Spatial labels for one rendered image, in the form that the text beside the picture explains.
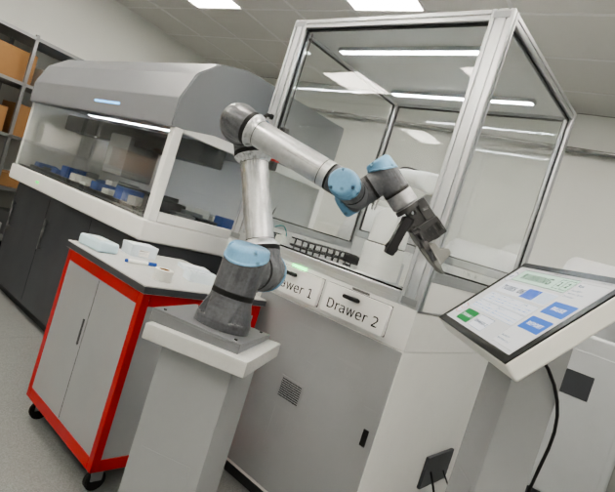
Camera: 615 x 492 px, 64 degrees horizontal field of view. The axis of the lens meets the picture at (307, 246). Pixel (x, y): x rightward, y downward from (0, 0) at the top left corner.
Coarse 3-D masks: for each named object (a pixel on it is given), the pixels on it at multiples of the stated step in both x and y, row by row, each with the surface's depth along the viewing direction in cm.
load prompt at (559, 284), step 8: (528, 272) 141; (536, 272) 137; (520, 280) 139; (528, 280) 135; (536, 280) 132; (544, 280) 128; (552, 280) 125; (560, 280) 122; (568, 280) 119; (576, 280) 116; (552, 288) 121; (560, 288) 118; (568, 288) 115
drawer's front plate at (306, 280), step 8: (296, 272) 200; (304, 272) 197; (288, 280) 202; (296, 280) 199; (304, 280) 196; (312, 280) 194; (320, 280) 191; (280, 288) 203; (288, 288) 201; (304, 288) 196; (312, 288) 193; (320, 288) 191; (296, 296) 198; (304, 296) 195; (312, 296) 192; (312, 304) 192
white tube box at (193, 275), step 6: (186, 270) 198; (192, 270) 199; (198, 270) 204; (186, 276) 197; (192, 276) 194; (198, 276) 195; (204, 276) 197; (210, 276) 198; (198, 282) 196; (204, 282) 197; (210, 282) 199
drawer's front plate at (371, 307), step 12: (336, 288) 186; (324, 300) 188; (336, 300) 185; (348, 300) 181; (360, 300) 178; (372, 300) 175; (336, 312) 184; (360, 312) 177; (372, 312) 174; (384, 312) 171; (360, 324) 177; (384, 324) 171
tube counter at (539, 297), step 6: (522, 288) 132; (528, 288) 130; (516, 294) 131; (522, 294) 128; (528, 294) 126; (534, 294) 124; (540, 294) 122; (546, 294) 119; (552, 294) 117; (528, 300) 122; (534, 300) 120; (540, 300) 118; (546, 300) 116
